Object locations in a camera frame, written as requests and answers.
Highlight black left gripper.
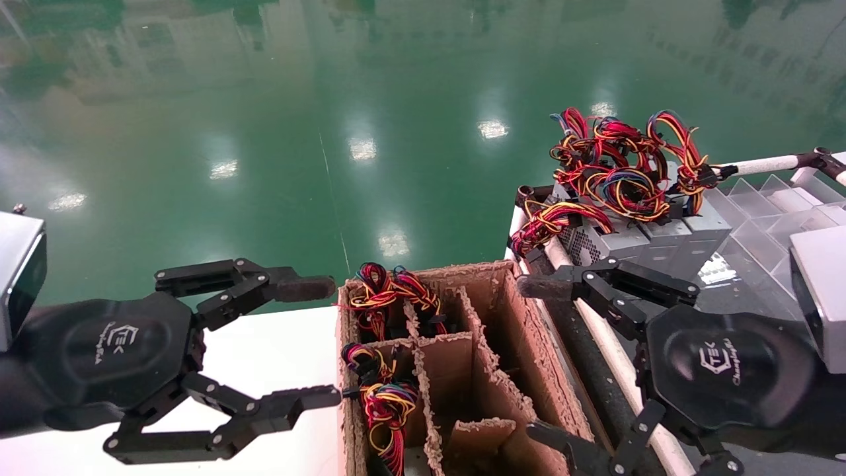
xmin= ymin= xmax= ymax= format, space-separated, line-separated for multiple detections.
xmin=20 ymin=258 xmax=342 ymax=463

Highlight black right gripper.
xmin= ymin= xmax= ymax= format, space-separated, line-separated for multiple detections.
xmin=517 ymin=257 xmax=820 ymax=476

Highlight brown cardboard box with dividers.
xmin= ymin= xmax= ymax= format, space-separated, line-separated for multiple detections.
xmin=336 ymin=260 xmax=612 ymax=476

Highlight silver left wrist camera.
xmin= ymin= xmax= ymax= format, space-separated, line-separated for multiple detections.
xmin=0 ymin=204 xmax=48 ymax=351

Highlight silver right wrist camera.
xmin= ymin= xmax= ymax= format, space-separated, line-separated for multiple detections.
xmin=790 ymin=226 xmax=846 ymax=374

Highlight white pipe leg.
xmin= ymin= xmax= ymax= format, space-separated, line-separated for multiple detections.
xmin=506 ymin=206 xmax=529 ymax=260

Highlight clear acrylic divider trays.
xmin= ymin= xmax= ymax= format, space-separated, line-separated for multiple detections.
xmin=701 ymin=175 xmax=846 ymax=318

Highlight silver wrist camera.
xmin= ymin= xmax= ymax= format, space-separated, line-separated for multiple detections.
xmin=790 ymin=226 xmax=846 ymax=374
xmin=0 ymin=204 xmax=48 ymax=351

